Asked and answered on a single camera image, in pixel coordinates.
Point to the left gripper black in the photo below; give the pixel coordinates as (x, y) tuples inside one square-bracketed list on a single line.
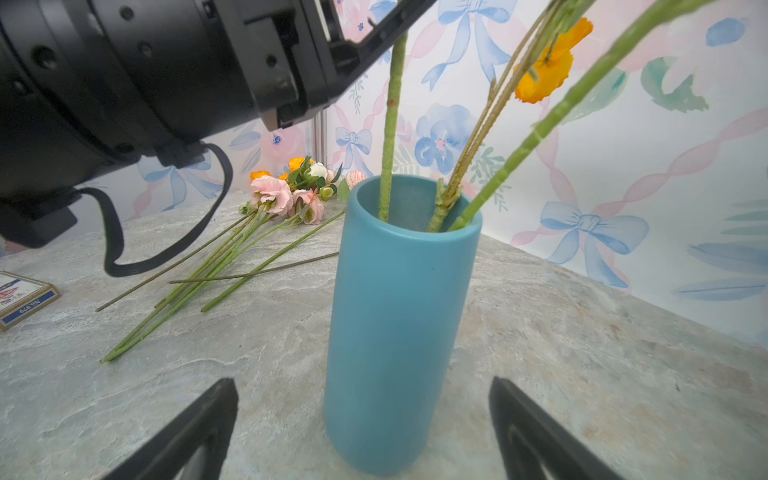
[(207, 66)]

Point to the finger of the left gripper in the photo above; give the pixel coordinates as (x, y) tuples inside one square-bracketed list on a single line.
[(352, 59)]

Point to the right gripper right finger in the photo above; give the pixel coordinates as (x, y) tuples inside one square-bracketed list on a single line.
[(535, 446)]

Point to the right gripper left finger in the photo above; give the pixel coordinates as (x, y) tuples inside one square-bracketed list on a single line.
[(193, 445)]

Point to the white flower stem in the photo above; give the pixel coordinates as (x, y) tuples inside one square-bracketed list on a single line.
[(391, 118)]

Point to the orange sunflower stem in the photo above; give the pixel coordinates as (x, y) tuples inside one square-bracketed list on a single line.
[(259, 271)]

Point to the orange poppy flower stem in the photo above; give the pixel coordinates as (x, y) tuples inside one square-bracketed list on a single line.
[(539, 65)]

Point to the teal ceramic vase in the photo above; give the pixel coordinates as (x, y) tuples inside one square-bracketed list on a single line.
[(398, 300)]

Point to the pink carnation flower stem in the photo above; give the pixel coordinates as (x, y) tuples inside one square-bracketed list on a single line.
[(660, 13)]

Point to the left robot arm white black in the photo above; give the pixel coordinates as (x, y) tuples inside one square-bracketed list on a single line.
[(91, 87)]

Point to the pink rose flower stem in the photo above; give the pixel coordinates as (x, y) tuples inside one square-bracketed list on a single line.
[(295, 199)]

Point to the orange ranunculus flower bunch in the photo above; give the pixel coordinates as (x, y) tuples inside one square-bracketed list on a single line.
[(294, 164)]

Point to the playing card box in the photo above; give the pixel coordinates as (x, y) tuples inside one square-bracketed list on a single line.
[(22, 296)]

